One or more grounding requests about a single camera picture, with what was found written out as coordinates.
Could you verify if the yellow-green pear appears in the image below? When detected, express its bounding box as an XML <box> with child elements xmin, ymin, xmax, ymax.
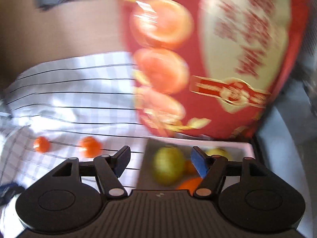
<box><xmin>205</xmin><ymin>148</ymin><xmax>233</xmax><ymax>161</ymax></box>
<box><xmin>152</xmin><ymin>147</ymin><xmax>185</xmax><ymax>186</ymax></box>

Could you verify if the orange box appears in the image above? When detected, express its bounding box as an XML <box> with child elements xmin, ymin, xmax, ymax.
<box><xmin>184</xmin><ymin>160</ymin><xmax>197</xmax><ymax>176</ymax></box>

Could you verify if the small orange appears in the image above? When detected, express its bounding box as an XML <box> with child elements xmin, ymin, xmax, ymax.
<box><xmin>176</xmin><ymin>177</ymin><xmax>202</xmax><ymax>195</ymax></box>

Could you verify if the mandarin middle of cluster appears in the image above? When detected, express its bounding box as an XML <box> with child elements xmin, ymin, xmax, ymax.
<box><xmin>78</xmin><ymin>136</ymin><xmax>102</xmax><ymax>158</ymax></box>

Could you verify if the pink rectangular gift box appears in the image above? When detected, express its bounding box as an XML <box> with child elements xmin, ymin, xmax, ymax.
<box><xmin>136</xmin><ymin>137</ymin><xmax>255</xmax><ymax>193</ymax></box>

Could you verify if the white black grid tablecloth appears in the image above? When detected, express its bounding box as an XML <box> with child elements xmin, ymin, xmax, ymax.
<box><xmin>1</xmin><ymin>52</ymin><xmax>147</xmax><ymax>191</ymax></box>

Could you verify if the mandarin far left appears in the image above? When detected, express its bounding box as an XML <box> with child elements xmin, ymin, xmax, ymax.
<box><xmin>33</xmin><ymin>136</ymin><xmax>50</xmax><ymax>153</ymax></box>

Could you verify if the glass-sided computer case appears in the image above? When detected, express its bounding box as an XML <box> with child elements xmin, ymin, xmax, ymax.
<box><xmin>257</xmin><ymin>0</ymin><xmax>316</xmax><ymax>237</ymax></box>

